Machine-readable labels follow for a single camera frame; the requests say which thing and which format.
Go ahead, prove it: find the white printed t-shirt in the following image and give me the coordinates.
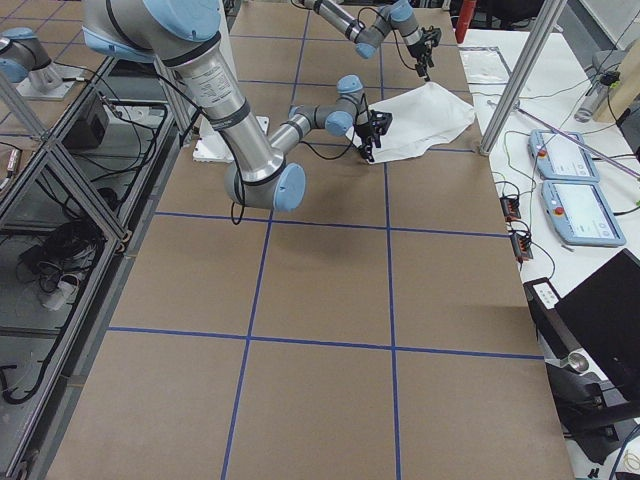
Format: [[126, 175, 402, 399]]
[[370, 82, 475, 164]]

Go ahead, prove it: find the black power adapter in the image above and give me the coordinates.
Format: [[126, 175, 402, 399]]
[[62, 96, 109, 150]]

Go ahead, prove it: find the white power strip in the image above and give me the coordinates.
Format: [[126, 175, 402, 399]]
[[41, 278, 79, 311]]

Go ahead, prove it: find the purple rod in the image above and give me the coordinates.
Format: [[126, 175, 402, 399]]
[[513, 106, 640, 182]]

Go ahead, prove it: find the clear plastic bottle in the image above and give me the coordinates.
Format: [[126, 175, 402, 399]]
[[574, 81, 609, 123]]

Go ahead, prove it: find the black labelled box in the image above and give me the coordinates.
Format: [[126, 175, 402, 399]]
[[523, 277, 590, 375]]

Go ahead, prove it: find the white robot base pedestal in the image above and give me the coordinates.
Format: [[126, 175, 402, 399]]
[[188, 1, 272, 173]]

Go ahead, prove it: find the orange usb hub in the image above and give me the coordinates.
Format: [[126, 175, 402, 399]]
[[500, 196, 521, 222], [510, 231, 533, 263]]

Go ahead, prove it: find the far orange usb hub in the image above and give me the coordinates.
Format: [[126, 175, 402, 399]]
[[500, 196, 521, 222]]

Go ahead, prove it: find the teach pendant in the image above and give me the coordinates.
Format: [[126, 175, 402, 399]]
[[541, 180, 626, 247], [528, 129, 600, 183]]

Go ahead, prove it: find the near orange usb hub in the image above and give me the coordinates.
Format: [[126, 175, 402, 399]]
[[510, 231, 533, 263]]

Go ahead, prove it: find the transparent plastic bag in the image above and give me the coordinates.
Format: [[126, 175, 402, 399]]
[[459, 46, 512, 85]]

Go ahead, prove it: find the aluminium frame post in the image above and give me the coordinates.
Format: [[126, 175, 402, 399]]
[[479, 0, 567, 156]]

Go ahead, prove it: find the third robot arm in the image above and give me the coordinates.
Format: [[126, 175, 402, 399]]
[[1, 27, 75, 100]]

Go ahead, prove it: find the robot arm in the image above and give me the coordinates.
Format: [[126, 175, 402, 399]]
[[291, 0, 442, 82], [83, 0, 392, 211]]

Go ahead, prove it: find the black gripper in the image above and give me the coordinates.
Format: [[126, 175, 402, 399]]
[[355, 110, 382, 162], [407, 27, 441, 81]]

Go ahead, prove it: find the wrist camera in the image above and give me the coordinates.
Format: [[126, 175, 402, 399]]
[[371, 110, 393, 136]]

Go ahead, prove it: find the upper teach pendant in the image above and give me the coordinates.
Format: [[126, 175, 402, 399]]
[[528, 129, 600, 183]]

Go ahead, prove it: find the red fire extinguisher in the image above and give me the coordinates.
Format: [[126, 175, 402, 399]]
[[455, 0, 477, 44]]

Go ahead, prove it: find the aluminium frame rack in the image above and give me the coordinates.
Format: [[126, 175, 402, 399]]
[[1, 59, 195, 479]]

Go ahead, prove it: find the lower teach pendant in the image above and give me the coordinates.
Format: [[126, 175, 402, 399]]
[[541, 180, 626, 247]]

